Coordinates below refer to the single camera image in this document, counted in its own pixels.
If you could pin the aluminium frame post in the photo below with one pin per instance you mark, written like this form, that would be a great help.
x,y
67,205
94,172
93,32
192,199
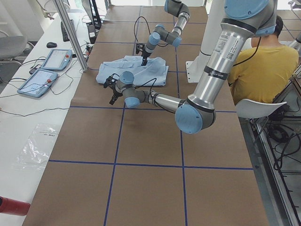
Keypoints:
x,y
71,33

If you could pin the red fire extinguisher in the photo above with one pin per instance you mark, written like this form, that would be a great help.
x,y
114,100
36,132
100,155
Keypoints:
x,y
13,207

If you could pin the black keyboard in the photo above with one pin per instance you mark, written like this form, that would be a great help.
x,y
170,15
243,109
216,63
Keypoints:
x,y
64,32

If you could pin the upper blue teach pendant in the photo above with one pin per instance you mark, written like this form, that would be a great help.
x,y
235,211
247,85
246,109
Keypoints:
x,y
57,59

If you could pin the white chair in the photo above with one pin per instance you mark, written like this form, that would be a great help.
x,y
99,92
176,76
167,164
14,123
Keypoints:
x,y
250,109

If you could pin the black computer mouse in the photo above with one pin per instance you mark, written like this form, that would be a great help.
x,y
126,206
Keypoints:
x,y
51,45

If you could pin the blue teach pendant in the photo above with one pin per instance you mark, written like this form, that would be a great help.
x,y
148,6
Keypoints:
x,y
38,83
57,59

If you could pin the clear plastic bag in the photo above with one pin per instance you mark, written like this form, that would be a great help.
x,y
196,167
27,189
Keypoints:
x,y
38,148

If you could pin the person in yellow shirt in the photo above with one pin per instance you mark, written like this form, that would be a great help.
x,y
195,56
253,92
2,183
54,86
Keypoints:
x,y
263,70

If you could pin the grey office chair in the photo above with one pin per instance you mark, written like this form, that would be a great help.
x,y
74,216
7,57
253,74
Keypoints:
x,y
10,48

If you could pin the light blue button-up shirt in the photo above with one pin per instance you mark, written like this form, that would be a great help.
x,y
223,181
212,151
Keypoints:
x,y
154,73

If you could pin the lower blue teach pendant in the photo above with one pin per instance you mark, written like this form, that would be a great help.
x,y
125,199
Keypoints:
x,y
38,83

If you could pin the black smartphone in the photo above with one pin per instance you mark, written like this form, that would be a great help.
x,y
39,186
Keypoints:
x,y
33,70

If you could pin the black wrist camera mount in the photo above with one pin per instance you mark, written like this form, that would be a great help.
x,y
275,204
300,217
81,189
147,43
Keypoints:
x,y
139,47
110,82

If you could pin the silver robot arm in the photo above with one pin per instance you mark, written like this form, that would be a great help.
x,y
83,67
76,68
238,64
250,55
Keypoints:
x,y
173,37
240,20

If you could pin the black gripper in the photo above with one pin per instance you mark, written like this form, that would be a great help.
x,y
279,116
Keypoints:
x,y
115,92
146,55

